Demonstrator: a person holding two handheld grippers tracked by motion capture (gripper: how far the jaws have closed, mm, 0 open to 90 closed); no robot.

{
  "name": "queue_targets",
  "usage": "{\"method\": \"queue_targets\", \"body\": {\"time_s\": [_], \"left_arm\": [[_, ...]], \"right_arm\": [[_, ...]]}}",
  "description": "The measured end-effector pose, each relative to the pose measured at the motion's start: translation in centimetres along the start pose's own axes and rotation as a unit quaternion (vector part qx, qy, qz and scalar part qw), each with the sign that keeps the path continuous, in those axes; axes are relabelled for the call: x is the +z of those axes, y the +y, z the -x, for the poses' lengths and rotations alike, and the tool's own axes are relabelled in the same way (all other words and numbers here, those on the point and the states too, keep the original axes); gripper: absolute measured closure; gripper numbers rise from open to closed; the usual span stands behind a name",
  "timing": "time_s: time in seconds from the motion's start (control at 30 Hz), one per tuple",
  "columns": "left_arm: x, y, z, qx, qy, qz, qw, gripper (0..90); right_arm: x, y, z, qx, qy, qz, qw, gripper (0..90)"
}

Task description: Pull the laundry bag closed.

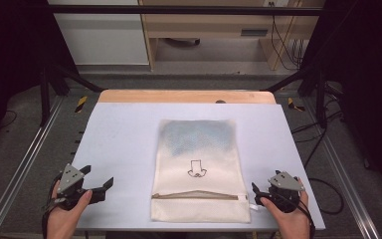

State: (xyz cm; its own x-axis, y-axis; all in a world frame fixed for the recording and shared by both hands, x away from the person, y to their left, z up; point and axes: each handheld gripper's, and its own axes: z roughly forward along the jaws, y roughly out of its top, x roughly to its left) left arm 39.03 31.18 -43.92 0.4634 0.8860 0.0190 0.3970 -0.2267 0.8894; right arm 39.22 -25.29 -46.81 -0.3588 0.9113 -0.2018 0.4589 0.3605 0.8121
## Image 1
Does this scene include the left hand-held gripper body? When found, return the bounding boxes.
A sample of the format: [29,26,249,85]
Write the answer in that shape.
[48,163,94,212]

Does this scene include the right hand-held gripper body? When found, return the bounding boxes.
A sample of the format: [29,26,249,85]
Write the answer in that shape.
[267,170,306,214]

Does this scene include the cream mesh laundry bag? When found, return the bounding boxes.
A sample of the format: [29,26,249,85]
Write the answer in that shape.
[150,119,260,224]

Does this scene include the person's right hand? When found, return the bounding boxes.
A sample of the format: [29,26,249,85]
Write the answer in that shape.
[260,178,313,239]

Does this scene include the person's left hand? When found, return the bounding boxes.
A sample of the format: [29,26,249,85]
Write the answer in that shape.
[47,181,94,239]

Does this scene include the white table mat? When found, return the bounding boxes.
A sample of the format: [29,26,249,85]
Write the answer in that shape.
[70,102,326,232]

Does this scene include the left yellow clamp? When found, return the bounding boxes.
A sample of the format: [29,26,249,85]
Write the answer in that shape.
[75,96,89,114]

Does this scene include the black metal stand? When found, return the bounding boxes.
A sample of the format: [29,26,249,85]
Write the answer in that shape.
[265,64,329,128]
[39,63,105,127]

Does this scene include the wooden table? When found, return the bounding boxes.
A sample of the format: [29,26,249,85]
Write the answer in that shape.
[97,89,277,105]

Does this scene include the white cabinet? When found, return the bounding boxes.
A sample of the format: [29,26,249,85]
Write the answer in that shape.
[48,0,150,67]

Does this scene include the dark curtain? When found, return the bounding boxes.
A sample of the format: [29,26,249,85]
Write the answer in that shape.
[0,0,78,157]
[301,0,382,200]

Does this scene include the black curved object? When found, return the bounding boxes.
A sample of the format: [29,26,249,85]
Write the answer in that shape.
[163,37,202,48]

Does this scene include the light wooden desk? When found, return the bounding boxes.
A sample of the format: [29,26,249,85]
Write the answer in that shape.
[138,0,326,72]

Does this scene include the black horizontal bar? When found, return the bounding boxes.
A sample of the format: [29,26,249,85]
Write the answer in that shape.
[44,4,324,17]

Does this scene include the silver metal rail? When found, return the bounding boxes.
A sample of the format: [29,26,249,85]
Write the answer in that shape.
[0,96,64,239]
[302,99,381,239]

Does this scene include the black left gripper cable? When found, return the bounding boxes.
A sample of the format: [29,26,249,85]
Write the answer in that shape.
[41,178,63,239]

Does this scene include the black looped floor cable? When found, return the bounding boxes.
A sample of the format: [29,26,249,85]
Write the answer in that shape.
[306,177,345,215]

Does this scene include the thin black floor cable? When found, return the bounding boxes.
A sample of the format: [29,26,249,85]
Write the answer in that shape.
[0,109,18,128]

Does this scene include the black hanging cables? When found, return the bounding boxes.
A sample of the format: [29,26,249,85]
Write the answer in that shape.
[270,1,304,72]

